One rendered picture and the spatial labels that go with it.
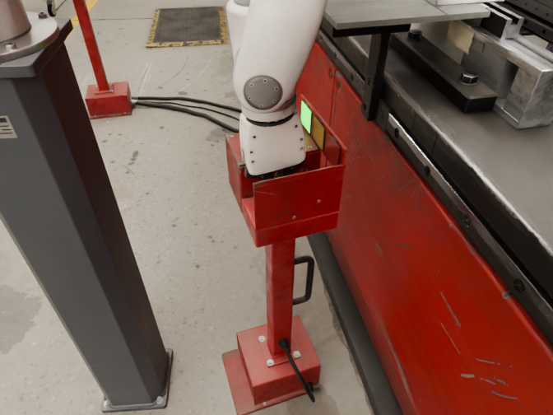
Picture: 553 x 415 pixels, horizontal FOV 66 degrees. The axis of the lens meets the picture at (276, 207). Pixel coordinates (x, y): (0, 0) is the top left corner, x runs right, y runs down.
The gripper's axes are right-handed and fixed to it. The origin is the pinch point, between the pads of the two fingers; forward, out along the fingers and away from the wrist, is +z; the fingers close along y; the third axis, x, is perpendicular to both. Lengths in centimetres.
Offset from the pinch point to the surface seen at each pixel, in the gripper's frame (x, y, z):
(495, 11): -2.0, -40.0, -21.8
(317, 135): -5.4, -9.9, -4.7
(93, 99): -178, 50, 60
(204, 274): -48, 18, 74
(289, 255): -2.3, -1.7, 21.9
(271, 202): 4.8, 2.7, -1.4
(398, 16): -5.3, -24.1, -23.1
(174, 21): -316, -13, 75
